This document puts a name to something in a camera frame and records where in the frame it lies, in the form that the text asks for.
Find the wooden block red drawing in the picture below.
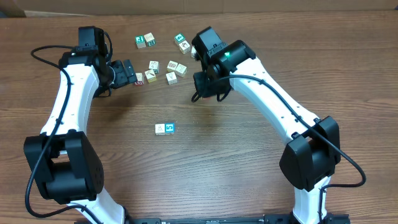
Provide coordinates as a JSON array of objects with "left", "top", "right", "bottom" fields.
[{"left": 178, "top": 40, "right": 191, "bottom": 54}]

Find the wooden block teal side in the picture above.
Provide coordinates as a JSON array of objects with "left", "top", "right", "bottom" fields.
[{"left": 149, "top": 60, "right": 159, "bottom": 73}]

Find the wooden block yellow side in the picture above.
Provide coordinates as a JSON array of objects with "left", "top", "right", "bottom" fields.
[{"left": 144, "top": 69, "right": 157, "bottom": 83}]

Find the blue number five block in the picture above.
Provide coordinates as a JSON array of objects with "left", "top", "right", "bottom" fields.
[{"left": 165, "top": 123, "right": 175, "bottom": 134}]

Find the wooden letter A block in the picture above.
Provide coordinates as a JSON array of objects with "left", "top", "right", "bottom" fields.
[{"left": 155, "top": 124, "right": 165, "bottom": 135}]

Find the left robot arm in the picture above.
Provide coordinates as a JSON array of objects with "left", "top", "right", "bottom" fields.
[{"left": 24, "top": 26, "right": 137, "bottom": 223}]

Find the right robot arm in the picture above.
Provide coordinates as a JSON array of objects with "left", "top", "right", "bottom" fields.
[{"left": 192, "top": 27, "right": 341, "bottom": 223}]

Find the wooden block red side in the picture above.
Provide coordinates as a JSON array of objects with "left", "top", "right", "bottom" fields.
[{"left": 191, "top": 46, "right": 197, "bottom": 58}]

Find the green number four block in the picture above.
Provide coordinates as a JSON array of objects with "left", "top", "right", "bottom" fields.
[{"left": 174, "top": 33, "right": 185, "bottom": 45}]

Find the plain wooden block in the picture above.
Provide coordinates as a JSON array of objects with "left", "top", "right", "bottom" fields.
[{"left": 175, "top": 64, "right": 187, "bottom": 77}]

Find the wooden block brown drawing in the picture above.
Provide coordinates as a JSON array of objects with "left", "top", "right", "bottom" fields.
[{"left": 167, "top": 61, "right": 178, "bottom": 72}]

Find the green top wooden block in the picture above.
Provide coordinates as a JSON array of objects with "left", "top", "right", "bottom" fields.
[{"left": 135, "top": 35, "right": 146, "bottom": 49}]

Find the wooden block bulb drawing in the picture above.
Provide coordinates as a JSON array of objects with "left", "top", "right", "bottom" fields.
[{"left": 165, "top": 72, "right": 178, "bottom": 85}]

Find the wooden block red front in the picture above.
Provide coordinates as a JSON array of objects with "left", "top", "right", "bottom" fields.
[{"left": 134, "top": 73, "right": 144, "bottom": 85}]

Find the wooden block green side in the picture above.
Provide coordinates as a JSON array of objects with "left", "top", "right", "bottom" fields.
[{"left": 144, "top": 32, "right": 156, "bottom": 47}]

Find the cardboard sheet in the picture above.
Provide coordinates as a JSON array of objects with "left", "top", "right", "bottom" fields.
[{"left": 1, "top": 0, "right": 397, "bottom": 17}]

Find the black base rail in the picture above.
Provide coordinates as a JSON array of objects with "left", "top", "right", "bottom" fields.
[{"left": 74, "top": 213, "right": 351, "bottom": 224}]

